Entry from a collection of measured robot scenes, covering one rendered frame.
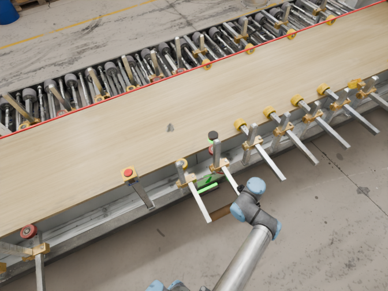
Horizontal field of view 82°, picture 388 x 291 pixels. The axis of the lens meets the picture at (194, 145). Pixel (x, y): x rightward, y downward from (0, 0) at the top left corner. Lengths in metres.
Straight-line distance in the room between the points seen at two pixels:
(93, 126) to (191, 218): 1.24
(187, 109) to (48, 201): 1.15
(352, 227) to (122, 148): 2.15
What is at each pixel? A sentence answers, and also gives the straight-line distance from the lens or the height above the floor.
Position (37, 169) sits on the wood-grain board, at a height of 0.90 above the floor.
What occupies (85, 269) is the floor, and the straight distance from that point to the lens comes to 2.50.
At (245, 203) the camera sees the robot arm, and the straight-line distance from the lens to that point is 1.11.
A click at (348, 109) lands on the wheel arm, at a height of 0.96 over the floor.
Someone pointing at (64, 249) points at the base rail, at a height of 0.70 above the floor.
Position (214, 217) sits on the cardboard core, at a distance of 2.23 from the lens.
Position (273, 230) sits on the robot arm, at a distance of 1.10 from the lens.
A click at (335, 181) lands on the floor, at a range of 2.76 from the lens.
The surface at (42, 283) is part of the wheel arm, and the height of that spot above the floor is 0.82.
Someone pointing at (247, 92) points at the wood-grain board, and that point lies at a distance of 1.94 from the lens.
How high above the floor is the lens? 2.23
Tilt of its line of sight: 56 degrees down
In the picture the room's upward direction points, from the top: 7 degrees counter-clockwise
